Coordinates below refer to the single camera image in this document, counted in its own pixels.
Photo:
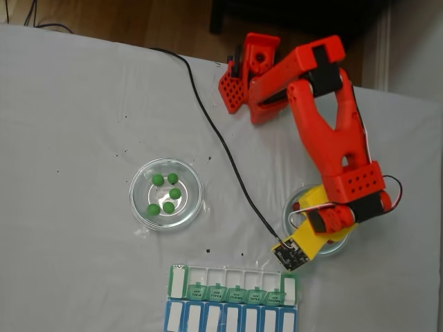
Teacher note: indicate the red ball pill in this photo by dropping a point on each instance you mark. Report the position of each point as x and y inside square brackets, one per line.
[296, 206]

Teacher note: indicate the clear glass bowl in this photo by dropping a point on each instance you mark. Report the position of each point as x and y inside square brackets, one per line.
[166, 221]
[287, 226]

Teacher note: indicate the green-lidded weekly pill organizer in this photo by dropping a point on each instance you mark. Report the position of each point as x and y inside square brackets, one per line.
[178, 283]

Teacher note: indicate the blue-lidded weekly pill organizer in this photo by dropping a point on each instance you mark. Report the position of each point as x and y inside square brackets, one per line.
[194, 318]

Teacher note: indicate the black furniture piece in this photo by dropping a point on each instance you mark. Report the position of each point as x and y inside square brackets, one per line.
[294, 14]

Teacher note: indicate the pale grey tablecloth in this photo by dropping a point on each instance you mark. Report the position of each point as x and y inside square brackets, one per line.
[69, 103]

